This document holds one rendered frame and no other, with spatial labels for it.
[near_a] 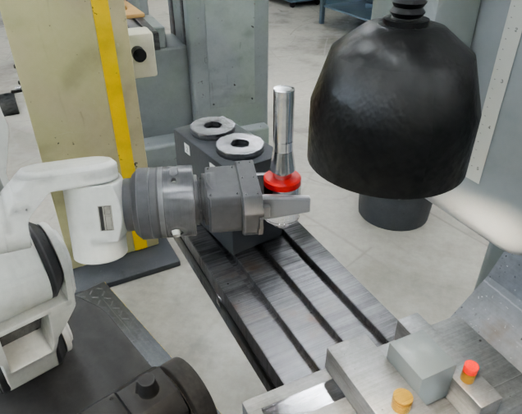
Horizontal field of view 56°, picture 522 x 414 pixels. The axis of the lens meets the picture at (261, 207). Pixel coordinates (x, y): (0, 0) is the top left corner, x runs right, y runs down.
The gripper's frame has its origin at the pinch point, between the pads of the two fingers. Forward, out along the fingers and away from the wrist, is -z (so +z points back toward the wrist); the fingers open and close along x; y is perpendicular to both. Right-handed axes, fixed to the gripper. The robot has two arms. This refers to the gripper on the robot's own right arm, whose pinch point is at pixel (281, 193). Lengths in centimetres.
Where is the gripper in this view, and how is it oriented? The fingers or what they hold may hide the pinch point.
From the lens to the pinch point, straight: 62.5
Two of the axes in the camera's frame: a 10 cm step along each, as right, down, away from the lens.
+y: -0.1, 8.3, 5.5
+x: -1.4, -5.5, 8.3
